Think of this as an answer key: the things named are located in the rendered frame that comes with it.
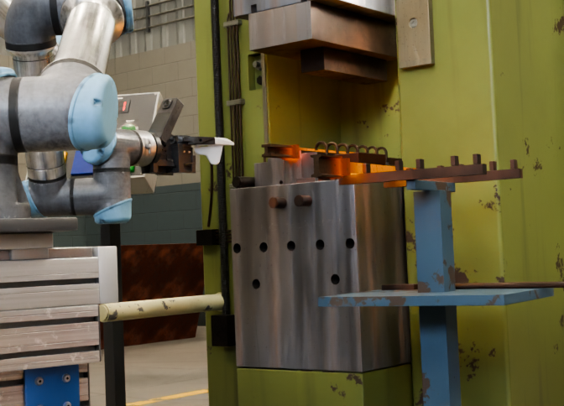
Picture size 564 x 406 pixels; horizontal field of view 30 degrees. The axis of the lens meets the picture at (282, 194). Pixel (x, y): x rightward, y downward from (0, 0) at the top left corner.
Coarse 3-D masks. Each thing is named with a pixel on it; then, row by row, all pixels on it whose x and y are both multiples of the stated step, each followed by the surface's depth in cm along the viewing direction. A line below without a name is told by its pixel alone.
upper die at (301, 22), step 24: (264, 24) 267; (288, 24) 262; (312, 24) 258; (336, 24) 266; (360, 24) 275; (384, 24) 285; (264, 48) 267; (288, 48) 269; (312, 48) 270; (336, 48) 271; (360, 48) 274; (384, 48) 284
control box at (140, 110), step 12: (120, 96) 288; (132, 96) 287; (144, 96) 286; (156, 96) 285; (120, 108) 286; (132, 108) 285; (144, 108) 284; (156, 108) 283; (120, 120) 284; (132, 120) 283; (144, 120) 282; (72, 156) 280; (132, 180) 273; (144, 180) 273; (132, 192) 278; (144, 192) 278
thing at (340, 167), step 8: (320, 160) 205; (328, 160) 208; (336, 160) 210; (344, 160) 211; (320, 168) 205; (328, 168) 207; (336, 168) 210; (344, 168) 210; (352, 168) 214; (360, 168) 217; (376, 168) 222; (384, 168) 226; (392, 168) 229; (312, 176) 205; (320, 176) 205; (328, 176) 206; (336, 176) 208
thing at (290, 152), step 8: (264, 144) 253; (272, 144) 253; (280, 144) 255; (296, 144) 259; (264, 152) 253; (272, 152) 254; (280, 152) 256; (288, 152) 259; (296, 152) 259; (328, 152) 271; (344, 152) 276; (352, 152) 280
